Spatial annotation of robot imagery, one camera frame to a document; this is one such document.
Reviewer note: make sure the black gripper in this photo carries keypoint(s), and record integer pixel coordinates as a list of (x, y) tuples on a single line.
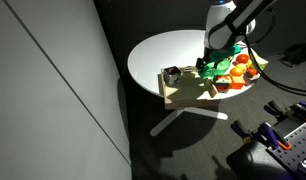
[(211, 55)]

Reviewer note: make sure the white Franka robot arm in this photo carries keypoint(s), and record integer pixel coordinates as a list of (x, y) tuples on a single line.
[(219, 30)]

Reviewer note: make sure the wooden tray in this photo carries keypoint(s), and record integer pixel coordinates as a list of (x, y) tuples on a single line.
[(189, 91)]

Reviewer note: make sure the orange block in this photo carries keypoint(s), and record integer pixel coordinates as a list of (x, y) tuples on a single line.
[(238, 82)]

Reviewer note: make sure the green plastic bowl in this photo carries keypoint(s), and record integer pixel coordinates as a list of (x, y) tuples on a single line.
[(224, 69)]

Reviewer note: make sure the multicolour picture cube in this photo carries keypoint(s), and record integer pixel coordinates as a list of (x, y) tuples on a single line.
[(222, 83)]

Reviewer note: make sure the orange fruit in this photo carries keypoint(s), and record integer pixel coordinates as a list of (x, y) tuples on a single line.
[(236, 71)]

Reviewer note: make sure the black white cube red letter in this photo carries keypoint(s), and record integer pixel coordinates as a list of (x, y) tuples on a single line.
[(173, 76)]

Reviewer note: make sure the yellow lemon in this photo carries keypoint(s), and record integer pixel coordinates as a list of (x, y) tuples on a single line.
[(242, 66)]

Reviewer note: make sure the dark cube with red top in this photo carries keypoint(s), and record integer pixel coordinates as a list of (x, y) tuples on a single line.
[(251, 72)]

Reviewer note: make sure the white table base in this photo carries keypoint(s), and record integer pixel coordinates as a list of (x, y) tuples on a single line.
[(209, 114)]

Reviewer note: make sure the yellow green pink cube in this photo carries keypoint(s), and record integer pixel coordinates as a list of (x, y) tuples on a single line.
[(261, 63)]

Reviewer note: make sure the black clamp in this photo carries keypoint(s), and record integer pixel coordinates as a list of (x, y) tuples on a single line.
[(241, 130), (274, 109)]

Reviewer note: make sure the black bag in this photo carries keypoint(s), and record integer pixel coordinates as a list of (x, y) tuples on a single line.
[(298, 54)]

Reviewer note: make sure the black work platform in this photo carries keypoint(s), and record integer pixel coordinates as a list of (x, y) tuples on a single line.
[(246, 163)]

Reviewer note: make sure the perforated metal breadboard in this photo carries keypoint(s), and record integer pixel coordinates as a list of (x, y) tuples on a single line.
[(294, 146)]

